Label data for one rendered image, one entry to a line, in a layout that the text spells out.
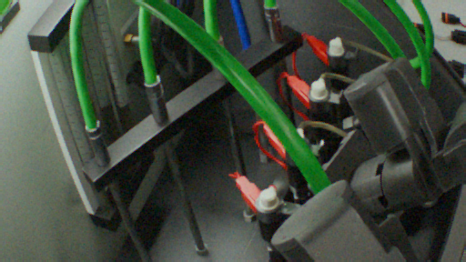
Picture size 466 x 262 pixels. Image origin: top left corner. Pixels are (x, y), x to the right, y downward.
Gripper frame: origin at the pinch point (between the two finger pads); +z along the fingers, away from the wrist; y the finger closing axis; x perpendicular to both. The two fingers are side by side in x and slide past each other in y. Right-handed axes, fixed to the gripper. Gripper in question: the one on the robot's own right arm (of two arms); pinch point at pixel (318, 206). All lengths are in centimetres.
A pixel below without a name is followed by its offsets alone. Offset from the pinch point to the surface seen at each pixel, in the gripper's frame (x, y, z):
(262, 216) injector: 1.5, 1.6, 7.1
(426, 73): -18.6, 1.0, -6.9
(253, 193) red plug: -1.3, 3.1, 10.3
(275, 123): 10.0, 13.5, -19.8
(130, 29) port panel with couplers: -13.2, 25.1, 29.2
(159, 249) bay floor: -0.1, -1.4, 42.0
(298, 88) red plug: -16.5, 6.4, 14.0
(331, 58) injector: -21.7, 6.4, 11.3
